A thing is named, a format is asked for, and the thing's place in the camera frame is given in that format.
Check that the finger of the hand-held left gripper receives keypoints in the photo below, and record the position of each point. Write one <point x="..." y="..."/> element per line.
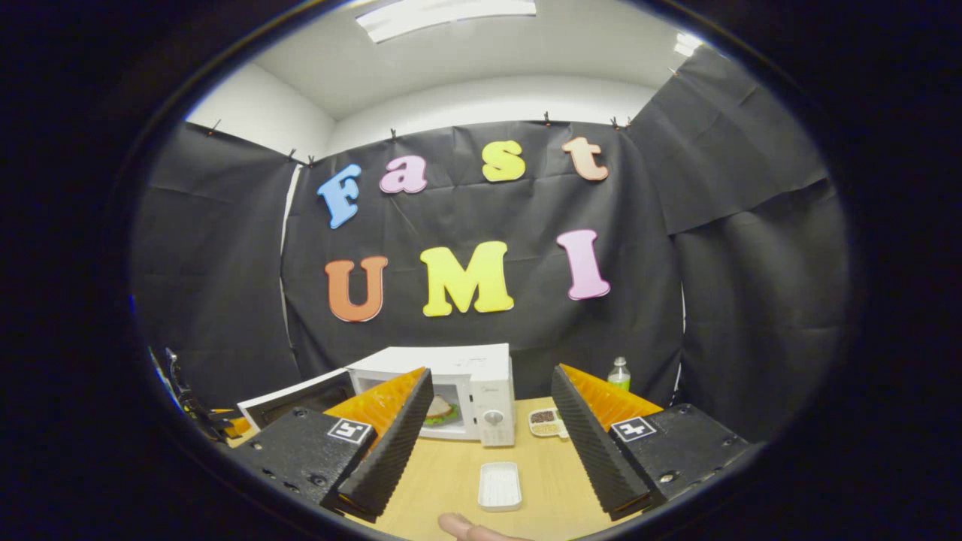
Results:
<point x="234" y="427"/>

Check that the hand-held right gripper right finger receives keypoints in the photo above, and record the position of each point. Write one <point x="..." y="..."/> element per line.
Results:
<point x="594" y="451"/>

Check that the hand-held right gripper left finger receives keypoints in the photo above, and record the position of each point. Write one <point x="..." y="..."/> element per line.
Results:
<point x="394" y="458"/>

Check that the lettuce sandwich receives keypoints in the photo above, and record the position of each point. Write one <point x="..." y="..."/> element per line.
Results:
<point x="440" y="411"/>

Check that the white microwave oven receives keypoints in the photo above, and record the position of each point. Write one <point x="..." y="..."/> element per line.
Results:
<point x="458" y="361"/>

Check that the white sectioned grain plate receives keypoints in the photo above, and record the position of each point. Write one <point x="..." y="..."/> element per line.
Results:
<point x="545" y="422"/>

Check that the green label drink bottle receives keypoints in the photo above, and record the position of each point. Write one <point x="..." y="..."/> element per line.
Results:
<point x="619" y="376"/>

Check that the white ribbed tray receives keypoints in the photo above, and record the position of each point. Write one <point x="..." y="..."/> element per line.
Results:
<point x="500" y="486"/>

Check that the small ceiling light panel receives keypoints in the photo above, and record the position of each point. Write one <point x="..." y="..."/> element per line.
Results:
<point x="685" y="43"/>

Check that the long ceiling light panel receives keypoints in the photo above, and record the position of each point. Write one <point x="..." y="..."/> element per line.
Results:
<point x="443" y="16"/>

